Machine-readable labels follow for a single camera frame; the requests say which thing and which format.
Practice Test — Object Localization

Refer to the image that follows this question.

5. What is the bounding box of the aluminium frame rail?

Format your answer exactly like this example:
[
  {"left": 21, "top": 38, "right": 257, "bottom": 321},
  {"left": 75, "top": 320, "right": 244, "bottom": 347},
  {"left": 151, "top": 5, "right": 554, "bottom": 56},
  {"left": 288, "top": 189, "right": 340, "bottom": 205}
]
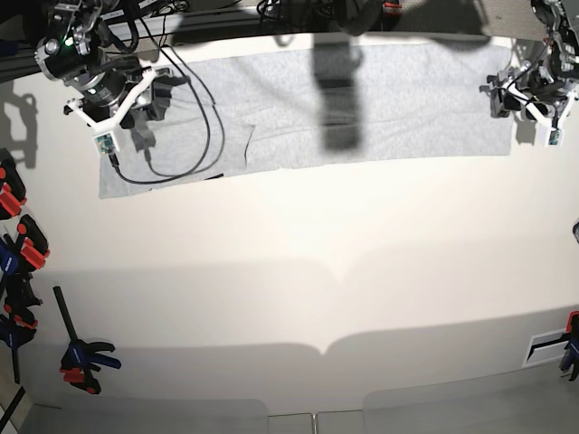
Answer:
[{"left": 1, "top": 6, "right": 259, "bottom": 82}]

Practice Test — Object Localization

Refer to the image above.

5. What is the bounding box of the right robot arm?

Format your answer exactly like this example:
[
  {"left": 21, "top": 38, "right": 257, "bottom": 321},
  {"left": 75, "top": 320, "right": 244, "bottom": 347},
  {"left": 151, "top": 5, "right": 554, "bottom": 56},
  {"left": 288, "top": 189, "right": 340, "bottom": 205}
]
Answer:
[{"left": 35, "top": 1, "right": 188, "bottom": 129}]

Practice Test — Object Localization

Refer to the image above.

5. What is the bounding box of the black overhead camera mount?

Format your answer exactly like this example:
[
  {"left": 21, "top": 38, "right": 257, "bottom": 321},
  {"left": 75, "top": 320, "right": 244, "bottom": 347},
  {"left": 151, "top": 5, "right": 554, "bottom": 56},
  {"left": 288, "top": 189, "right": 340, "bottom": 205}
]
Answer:
[{"left": 333, "top": 0, "right": 384, "bottom": 36}]

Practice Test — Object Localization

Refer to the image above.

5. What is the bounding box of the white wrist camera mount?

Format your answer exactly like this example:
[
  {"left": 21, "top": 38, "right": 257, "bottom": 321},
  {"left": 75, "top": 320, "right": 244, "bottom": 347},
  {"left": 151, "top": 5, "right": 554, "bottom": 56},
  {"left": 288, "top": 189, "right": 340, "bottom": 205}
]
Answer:
[
  {"left": 508, "top": 88, "right": 578, "bottom": 146},
  {"left": 64, "top": 67, "right": 175, "bottom": 156}
]

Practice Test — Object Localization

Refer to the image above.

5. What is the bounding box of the orange black clamp upper left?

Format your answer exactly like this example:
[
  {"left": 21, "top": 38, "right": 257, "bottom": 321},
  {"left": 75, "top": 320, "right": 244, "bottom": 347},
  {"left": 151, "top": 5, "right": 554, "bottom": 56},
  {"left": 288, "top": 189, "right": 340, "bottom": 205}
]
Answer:
[{"left": 0, "top": 158, "right": 27, "bottom": 221}]

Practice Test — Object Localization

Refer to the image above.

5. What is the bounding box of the orange black clamp lower left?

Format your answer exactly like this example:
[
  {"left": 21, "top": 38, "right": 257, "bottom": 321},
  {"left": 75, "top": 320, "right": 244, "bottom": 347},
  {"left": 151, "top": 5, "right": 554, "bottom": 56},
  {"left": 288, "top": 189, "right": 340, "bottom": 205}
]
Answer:
[{"left": 16, "top": 214, "right": 50, "bottom": 272}]

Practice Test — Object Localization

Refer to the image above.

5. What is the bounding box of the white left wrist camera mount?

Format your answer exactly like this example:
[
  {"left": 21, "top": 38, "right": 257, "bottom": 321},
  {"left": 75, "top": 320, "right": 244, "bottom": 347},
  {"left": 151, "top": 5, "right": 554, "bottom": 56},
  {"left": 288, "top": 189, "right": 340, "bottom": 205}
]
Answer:
[{"left": 508, "top": 88, "right": 578, "bottom": 146}]

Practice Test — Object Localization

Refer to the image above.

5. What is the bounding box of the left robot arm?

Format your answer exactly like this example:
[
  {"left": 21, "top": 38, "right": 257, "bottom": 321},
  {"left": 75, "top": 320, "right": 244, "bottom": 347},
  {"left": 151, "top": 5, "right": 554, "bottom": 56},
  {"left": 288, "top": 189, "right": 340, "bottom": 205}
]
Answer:
[{"left": 487, "top": 1, "right": 578, "bottom": 130}]

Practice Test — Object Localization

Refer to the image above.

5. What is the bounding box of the blue clamp right edge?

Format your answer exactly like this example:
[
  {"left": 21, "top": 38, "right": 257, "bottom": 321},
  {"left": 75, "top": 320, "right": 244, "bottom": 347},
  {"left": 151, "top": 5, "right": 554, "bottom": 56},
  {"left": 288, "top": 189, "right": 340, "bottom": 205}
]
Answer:
[{"left": 559, "top": 311, "right": 579, "bottom": 382}]

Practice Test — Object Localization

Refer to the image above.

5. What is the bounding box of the black camera cable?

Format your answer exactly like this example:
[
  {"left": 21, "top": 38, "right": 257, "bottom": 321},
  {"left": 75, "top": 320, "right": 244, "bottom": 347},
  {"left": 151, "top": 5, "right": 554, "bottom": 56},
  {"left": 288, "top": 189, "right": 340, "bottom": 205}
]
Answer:
[{"left": 108, "top": 13, "right": 227, "bottom": 184}]

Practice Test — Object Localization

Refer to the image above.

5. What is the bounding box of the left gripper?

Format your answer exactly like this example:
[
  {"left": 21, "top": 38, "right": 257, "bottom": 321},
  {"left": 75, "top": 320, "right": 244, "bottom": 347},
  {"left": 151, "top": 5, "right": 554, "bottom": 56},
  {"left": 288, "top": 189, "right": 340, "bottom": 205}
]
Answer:
[{"left": 480, "top": 70, "right": 565, "bottom": 120}]

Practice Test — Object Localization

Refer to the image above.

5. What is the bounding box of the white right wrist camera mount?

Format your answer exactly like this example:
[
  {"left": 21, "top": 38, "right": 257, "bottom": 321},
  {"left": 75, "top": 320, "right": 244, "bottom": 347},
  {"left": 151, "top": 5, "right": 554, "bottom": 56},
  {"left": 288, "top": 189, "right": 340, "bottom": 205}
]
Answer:
[{"left": 64, "top": 67, "right": 175, "bottom": 156}]

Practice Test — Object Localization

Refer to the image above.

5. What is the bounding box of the white label plate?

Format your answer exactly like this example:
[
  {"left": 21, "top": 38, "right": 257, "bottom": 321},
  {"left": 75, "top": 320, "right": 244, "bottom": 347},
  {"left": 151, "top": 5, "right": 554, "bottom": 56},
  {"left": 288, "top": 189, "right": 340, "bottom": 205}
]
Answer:
[{"left": 522, "top": 329, "right": 568, "bottom": 368}]

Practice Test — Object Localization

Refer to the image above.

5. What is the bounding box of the blue bar clamp on table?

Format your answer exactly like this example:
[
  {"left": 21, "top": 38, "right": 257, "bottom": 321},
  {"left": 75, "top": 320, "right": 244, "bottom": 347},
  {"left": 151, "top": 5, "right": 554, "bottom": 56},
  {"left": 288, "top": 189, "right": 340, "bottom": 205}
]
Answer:
[{"left": 53, "top": 286, "right": 122, "bottom": 395}]

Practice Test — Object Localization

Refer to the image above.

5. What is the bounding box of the orange black clamp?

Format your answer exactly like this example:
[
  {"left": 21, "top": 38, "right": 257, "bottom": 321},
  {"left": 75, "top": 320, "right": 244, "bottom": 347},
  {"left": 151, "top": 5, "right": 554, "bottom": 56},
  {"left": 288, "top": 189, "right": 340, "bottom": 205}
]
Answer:
[
  {"left": 16, "top": 214, "right": 50, "bottom": 272},
  {"left": 0, "top": 158, "right": 27, "bottom": 221}
]

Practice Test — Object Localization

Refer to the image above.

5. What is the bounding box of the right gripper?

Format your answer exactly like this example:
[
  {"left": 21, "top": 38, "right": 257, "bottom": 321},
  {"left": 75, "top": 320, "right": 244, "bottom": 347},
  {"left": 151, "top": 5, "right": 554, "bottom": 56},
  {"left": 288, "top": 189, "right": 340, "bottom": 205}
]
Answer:
[{"left": 121, "top": 76, "right": 186, "bottom": 129}]

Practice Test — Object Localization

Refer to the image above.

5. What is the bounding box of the grey T-shirt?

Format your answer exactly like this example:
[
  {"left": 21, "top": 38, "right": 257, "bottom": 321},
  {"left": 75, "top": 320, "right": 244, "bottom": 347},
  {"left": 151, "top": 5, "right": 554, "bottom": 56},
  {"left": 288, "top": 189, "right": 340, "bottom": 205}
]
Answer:
[{"left": 100, "top": 42, "right": 512, "bottom": 199}]

